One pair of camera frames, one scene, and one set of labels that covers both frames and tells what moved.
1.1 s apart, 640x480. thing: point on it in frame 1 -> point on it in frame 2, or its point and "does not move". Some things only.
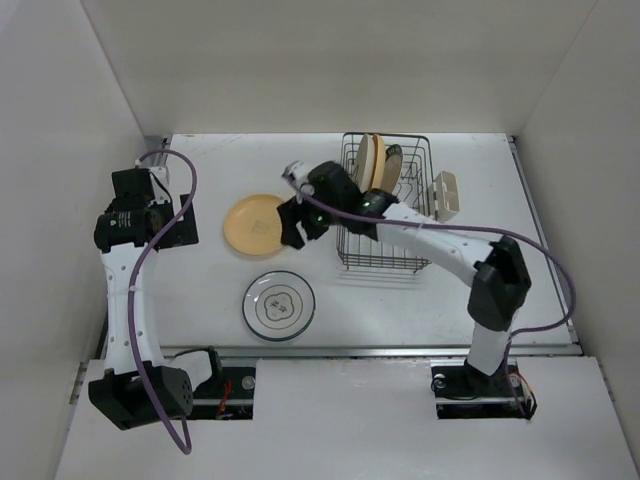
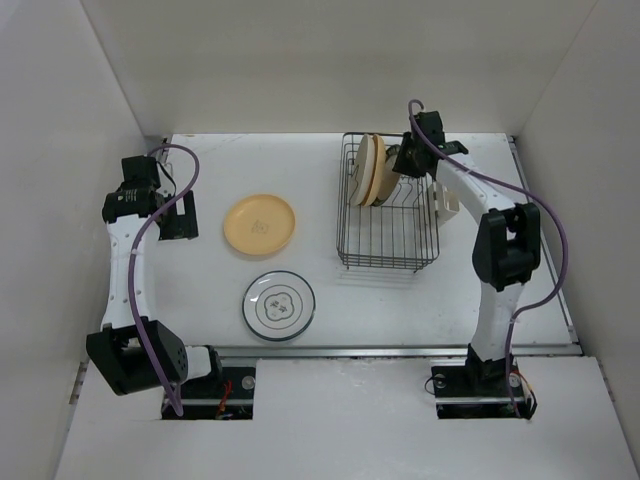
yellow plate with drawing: (253, 225) does not move
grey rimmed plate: (279, 305) does not move
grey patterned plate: (392, 168) does not move
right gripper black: (292, 213) -> (401, 163)
